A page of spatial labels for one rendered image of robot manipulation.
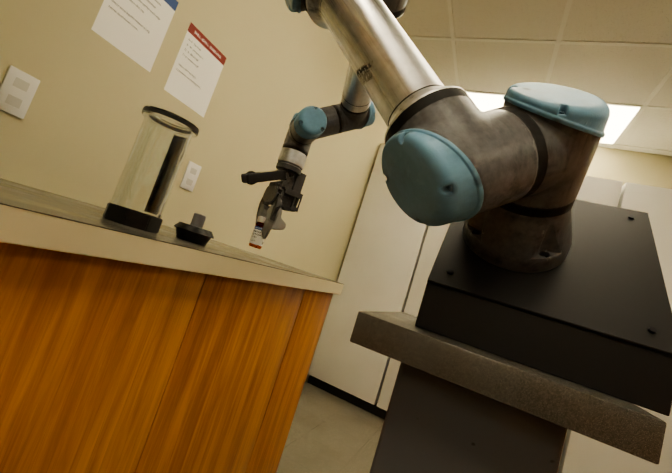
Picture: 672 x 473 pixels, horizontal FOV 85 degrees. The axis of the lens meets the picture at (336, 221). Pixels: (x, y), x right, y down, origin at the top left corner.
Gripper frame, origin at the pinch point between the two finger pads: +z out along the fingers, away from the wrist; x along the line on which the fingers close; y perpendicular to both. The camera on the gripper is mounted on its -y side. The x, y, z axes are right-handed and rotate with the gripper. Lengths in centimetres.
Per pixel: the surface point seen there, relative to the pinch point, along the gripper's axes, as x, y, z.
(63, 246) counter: -37, -42, 11
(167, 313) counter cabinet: -22.9, -23.1, 19.7
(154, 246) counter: -30.7, -31.0, 8.3
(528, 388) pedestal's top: -74, -1, 9
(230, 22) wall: 63, -13, -80
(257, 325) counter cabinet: -8.0, 4.0, 22.6
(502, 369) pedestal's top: -72, -3, 8
